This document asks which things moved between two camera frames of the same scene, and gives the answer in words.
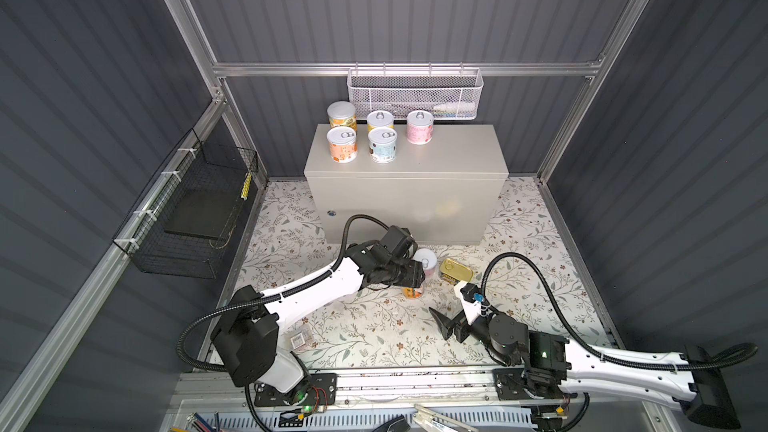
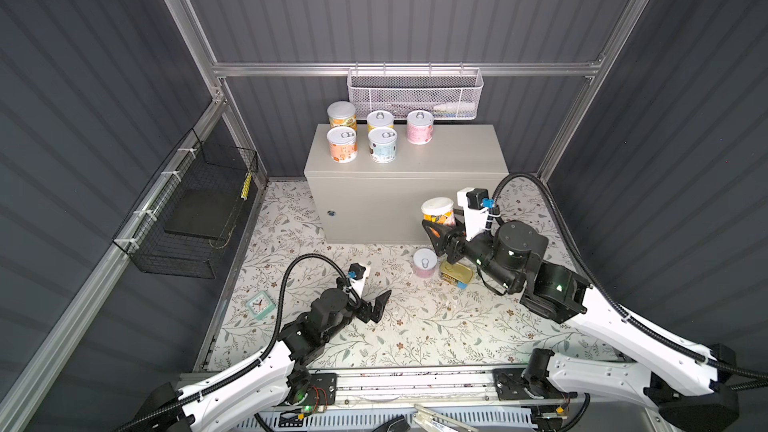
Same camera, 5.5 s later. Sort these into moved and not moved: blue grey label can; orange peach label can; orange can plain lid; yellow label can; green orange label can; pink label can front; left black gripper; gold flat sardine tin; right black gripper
Moved: left black gripper; right black gripper; orange can plain lid
Not moved: green orange label can; pink label can front; orange peach label can; yellow label can; blue grey label can; gold flat sardine tin
